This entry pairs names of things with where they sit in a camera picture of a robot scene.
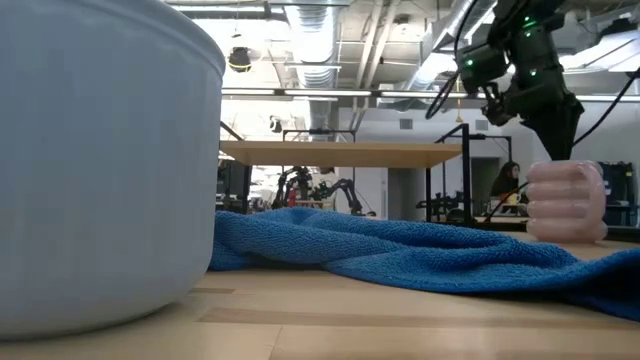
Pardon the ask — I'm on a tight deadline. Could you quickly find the black ceiling dome lamp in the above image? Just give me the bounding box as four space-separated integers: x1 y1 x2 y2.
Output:
228 46 253 74

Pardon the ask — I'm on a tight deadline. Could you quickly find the light blue mug with handle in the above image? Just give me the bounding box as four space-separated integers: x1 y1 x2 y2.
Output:
0 0 227 342

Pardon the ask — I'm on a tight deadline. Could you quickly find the blue terry cloth towel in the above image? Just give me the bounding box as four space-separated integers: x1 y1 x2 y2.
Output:
208 207 640 322

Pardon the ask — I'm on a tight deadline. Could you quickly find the black slanting cable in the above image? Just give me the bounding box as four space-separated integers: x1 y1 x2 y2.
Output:
572 67 640 149

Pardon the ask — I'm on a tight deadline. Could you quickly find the person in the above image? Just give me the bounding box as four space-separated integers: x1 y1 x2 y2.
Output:
489 160 529 205

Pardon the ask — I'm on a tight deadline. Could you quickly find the silver ribbed air duct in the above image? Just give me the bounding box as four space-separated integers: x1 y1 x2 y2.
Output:
284 0 347 142

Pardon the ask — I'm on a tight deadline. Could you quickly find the black monitor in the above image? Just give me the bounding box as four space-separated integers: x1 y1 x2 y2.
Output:
217 159 253 214

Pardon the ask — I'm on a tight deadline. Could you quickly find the pink ribbed mug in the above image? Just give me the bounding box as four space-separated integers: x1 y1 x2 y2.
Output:
525 159 609 245

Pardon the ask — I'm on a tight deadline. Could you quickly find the thin black cable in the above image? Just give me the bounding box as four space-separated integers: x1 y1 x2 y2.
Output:
482 182 530 224

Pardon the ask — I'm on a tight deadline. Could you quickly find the long ceiling light strip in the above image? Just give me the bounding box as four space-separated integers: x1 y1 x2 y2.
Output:
221 88 374 98

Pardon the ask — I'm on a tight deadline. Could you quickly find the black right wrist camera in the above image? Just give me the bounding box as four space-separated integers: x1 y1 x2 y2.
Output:
481 82 517 127

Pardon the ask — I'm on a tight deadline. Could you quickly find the dark cabinet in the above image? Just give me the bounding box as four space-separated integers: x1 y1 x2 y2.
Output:
597 160 639 227

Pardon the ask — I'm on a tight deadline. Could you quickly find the black looping arm cable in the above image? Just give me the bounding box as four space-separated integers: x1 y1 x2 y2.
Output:
424 0 484 121

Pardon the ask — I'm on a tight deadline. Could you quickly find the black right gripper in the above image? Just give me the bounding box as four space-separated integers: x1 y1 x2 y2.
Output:
502 69 585 162

